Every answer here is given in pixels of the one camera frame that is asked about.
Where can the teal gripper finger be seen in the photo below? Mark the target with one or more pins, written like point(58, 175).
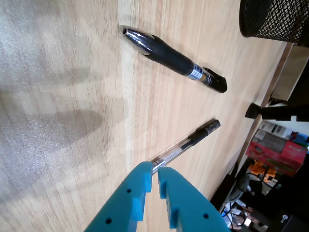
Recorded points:
point(190, 207)
point(120, 205)

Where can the thin clear black-ink pen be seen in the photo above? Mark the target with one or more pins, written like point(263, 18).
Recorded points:
point(193, 141)

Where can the thick black chrome-tip pen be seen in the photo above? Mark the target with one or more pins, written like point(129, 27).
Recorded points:
point(169, 54)

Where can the black mesh pen holder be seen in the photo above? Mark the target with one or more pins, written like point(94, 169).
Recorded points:
point(272, 21)

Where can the orange tool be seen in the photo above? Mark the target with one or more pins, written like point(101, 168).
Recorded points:
point(263, 171)

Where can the black cabinet with keyhole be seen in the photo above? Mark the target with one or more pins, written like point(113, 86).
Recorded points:
point(287, 221)

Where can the red cardboard box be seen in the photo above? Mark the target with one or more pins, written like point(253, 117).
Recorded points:
point(289, 154)

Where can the black table clamp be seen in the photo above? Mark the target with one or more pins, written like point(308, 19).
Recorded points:
point(270, 113)

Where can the light wooden panel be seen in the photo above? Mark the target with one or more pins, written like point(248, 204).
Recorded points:
point(289, 72)

